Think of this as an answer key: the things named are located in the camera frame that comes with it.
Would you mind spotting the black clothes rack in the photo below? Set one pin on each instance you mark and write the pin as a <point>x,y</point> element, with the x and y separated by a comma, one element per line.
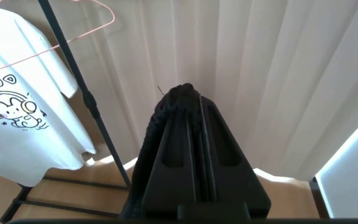
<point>89,99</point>

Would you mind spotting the white printed t-shirt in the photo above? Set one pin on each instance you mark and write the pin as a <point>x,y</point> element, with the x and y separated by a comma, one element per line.
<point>17,149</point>

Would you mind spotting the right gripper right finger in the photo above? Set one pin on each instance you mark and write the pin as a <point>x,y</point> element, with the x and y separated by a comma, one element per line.
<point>238,193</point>

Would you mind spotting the pink clothes hanger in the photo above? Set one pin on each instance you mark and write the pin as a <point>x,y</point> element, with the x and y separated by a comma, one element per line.
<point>104,26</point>

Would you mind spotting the white curtain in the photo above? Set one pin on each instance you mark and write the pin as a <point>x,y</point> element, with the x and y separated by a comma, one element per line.
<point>259,77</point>

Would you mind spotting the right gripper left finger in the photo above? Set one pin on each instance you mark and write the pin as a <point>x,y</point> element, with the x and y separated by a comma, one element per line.
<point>169,193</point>

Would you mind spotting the black garment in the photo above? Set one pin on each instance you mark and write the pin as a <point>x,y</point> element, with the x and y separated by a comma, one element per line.
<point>154,133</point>

